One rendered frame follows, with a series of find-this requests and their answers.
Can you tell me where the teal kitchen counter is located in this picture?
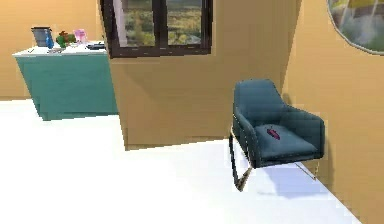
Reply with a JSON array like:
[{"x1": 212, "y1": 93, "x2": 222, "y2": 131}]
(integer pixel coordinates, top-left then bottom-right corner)
[{"x1": 12, "y1": 42, "x2": 119, "y2": 122}]

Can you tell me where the teal armchair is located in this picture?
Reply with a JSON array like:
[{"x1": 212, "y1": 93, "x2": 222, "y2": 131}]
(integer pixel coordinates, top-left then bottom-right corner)
[{"x1": 228, "y1": 78, "x2": 326, "y2": 193}]

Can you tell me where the small maroon object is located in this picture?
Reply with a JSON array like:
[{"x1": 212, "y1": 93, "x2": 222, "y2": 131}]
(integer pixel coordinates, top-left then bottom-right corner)
[{"x1": 266, "y1": 125, "x2": 281, "y2": 141}]

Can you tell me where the black framed window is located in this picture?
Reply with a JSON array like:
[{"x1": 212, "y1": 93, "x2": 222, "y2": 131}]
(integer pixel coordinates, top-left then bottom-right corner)
[{"x1": 100, "y1": 0, "x2": 214, "y2": 59}]

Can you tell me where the black flat pan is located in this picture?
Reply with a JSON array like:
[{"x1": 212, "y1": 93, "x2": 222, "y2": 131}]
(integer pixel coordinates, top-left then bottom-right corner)
[{"x1": 85, "y1": 42, "x2": 107, "y2": 51}]

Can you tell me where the pink translucent container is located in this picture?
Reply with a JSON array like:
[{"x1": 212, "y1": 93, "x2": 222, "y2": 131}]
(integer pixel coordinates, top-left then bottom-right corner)
[{"x1": 73, "y1": 28, "x2": 89, "y2": 45}]

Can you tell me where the grey blue box container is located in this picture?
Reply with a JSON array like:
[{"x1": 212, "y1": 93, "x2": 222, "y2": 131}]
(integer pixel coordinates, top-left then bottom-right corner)
[{"x1": 31, "y1": 26, "x2": 55, "y2": 50}]

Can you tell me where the round framed wall picture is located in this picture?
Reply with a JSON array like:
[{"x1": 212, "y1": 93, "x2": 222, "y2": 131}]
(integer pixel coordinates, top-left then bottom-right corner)
[{"x1": 326, "y1": 0, "x2": 384, "y2": 56}]

